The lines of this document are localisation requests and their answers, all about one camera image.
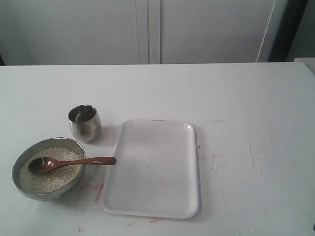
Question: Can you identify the brown wooden spoon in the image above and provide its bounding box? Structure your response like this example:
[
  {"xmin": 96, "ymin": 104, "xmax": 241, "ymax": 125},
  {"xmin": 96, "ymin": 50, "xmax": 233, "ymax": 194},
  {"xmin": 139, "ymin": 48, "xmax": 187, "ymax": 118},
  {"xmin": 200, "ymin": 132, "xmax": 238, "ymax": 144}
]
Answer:
[{"xmin": 28, "ymin": 157, "xmax": 117, "ymax": 175}]

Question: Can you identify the small steel cup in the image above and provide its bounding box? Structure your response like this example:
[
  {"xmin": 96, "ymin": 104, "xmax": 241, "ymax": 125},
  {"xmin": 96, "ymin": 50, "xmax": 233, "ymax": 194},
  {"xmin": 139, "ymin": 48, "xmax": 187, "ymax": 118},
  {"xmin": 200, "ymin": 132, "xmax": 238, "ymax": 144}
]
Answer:
[{"xmin": 68, "ymin": 105, "xmax": 102, "ymax": 143}]

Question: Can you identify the white granular powder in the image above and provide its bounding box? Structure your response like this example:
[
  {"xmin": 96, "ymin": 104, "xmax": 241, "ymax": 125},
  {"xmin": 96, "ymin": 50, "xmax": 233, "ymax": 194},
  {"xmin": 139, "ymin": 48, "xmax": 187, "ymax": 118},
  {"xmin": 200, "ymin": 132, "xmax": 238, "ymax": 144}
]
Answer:
[{"xmin": 18, "ymin": 147, "xmax": 83, "ymax": 194}]

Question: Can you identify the large steel rice bowl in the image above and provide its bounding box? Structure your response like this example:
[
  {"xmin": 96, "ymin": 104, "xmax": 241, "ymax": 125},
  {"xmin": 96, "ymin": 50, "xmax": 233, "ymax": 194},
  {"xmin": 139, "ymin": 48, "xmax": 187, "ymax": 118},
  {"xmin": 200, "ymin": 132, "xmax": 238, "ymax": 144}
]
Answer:
[{"xmin": 12, "ymin": 137, "xmax": 85, "ymax": 201}]

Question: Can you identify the white plastic tray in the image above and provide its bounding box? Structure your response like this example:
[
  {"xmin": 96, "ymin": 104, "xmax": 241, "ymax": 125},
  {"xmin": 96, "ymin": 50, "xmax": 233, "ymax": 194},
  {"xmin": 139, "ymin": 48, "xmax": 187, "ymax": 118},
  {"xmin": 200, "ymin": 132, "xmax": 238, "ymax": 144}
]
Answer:
[{"xmin": 102, "ymin": 120, "xmax": 200, "ymax": 219}]

